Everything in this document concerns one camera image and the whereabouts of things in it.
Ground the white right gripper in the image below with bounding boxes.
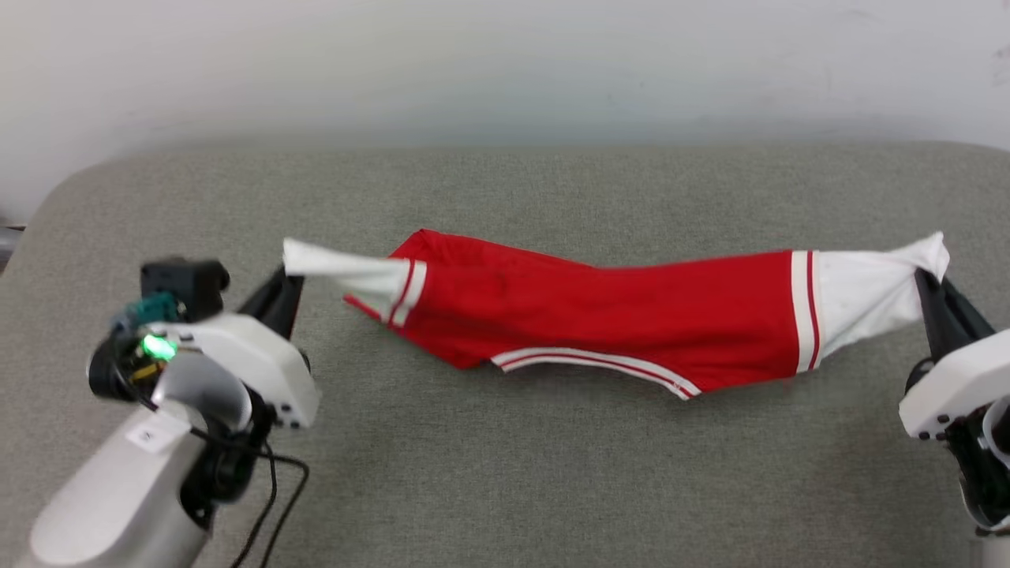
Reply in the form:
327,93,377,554
900,268,1010,441

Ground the red and white garment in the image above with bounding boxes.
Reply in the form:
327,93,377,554
282,229,950,401

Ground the thin black cable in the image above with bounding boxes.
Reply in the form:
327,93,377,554
229,430,310,568

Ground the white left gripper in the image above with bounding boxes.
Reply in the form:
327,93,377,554
87,266,323,432

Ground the teal cable connector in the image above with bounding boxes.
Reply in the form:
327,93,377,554
110,292,181,329

